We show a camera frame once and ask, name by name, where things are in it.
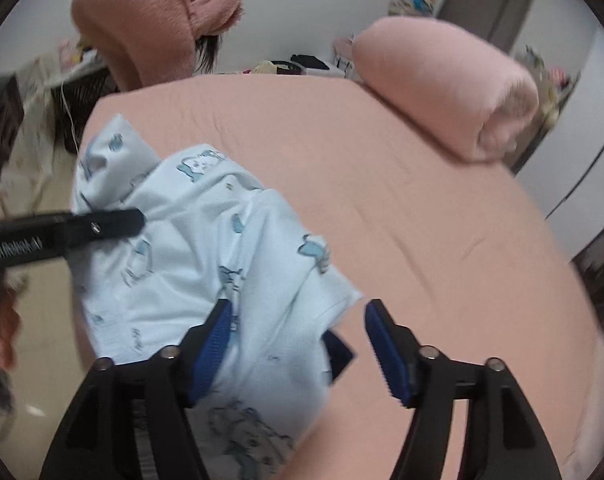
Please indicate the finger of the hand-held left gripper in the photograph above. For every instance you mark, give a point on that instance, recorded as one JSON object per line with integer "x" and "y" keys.
{"x": 81, "y": 229}

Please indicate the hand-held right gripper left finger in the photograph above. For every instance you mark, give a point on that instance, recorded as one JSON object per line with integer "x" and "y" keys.
{"x": 211, "y": 350}

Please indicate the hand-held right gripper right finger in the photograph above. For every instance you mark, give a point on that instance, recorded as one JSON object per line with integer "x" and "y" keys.
{"x": 387, "y": 355}

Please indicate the light blue printed shorts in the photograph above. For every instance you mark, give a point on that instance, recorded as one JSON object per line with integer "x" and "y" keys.
{"x": 191, "y": 240}

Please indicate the person's left hand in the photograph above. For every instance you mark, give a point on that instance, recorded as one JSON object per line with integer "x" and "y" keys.
{"x": 7, "y": 325}

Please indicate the floral printed cloth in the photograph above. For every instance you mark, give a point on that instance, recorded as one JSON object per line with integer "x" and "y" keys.
{"x": 31, "y": 150}

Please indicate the navy cloth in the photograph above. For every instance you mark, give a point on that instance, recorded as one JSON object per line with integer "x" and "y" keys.
{"x": 339, "y": 355}

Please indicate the black laundry basket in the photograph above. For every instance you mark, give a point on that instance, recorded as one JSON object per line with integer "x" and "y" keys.
{"x": 89, "y": 105}

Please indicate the pink sheeted bed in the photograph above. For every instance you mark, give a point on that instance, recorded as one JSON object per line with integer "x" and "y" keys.
{"x": 382, "y": 220}

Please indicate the person in pink sweater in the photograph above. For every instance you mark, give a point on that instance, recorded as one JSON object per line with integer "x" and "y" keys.
{"x": 146, "y": 10}

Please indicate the person's dark hair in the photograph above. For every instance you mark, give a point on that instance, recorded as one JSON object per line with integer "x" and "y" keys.
{"x": 205, "y": 55}

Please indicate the rolled pink quilt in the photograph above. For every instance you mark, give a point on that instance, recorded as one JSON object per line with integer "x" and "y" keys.
{"x": 432, "y": 80}

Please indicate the black bag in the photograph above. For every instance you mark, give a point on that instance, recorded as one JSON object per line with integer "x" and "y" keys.
{"x": 309, "y": 62}

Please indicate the white paper bag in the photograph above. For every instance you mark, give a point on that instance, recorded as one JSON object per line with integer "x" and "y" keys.
{"x": 344, "y": 60}

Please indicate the tan cabinet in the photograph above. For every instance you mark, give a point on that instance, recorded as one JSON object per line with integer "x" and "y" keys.
{"x": 547, "y": 95}

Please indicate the grey door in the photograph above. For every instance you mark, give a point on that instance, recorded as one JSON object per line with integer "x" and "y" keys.
{"x": 487, "y": 5}

